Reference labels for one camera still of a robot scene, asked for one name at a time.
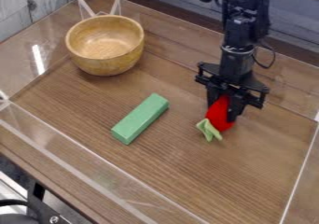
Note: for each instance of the red plush strawberry toy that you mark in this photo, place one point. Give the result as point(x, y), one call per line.
point(215, 123)

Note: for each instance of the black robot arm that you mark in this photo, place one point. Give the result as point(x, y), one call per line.
point(245, 23)

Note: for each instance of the wooden bowl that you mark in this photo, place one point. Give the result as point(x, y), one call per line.
point(105, 44)

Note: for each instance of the green rectangular block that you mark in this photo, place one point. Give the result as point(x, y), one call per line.
point(131, 126)

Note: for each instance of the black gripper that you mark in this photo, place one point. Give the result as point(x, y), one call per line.
point(231, 78)

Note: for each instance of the clear acrylic tray wall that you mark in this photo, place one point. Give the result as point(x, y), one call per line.
point(171, 177)

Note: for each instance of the black stand under table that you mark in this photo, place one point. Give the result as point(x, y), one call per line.
point(29, 208)

